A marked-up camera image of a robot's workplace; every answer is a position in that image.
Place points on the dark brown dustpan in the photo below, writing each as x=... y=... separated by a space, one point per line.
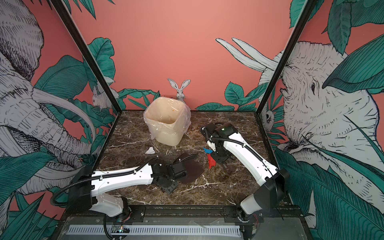
x=194 y=169

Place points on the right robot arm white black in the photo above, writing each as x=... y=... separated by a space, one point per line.
x=225 y=141

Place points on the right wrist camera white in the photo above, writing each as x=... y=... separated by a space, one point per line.
x=207 y=136

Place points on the clear plastic bin liner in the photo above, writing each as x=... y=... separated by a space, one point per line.
x=180 y=126

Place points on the blue paper scrap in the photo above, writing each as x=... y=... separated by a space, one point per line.
x=207 y=151

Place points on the black right frame post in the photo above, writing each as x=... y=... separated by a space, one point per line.
x=298 y=29

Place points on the white perforated vent strip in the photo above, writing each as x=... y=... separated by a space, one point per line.
x=141 y=230

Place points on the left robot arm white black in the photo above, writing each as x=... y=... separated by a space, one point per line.
x=88 y=190

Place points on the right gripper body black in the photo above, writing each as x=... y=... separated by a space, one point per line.
x=220 y=156

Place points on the black front mounting rail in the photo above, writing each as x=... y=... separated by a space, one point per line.
x=283 y=223

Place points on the small green circuit board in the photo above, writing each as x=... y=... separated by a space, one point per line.
x=123 y=229

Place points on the white paper scrap left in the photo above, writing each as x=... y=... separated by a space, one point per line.
x=150 y=151

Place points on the cream plastic trash bin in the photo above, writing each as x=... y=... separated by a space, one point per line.
x=168 y=123

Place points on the black frame post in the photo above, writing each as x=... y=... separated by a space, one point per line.
x=66 y=18
x=298 y=29

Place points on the red paper scrap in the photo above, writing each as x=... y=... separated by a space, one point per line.
x=212 y=162

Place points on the black left frame post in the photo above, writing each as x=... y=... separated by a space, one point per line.
x=66 y=18

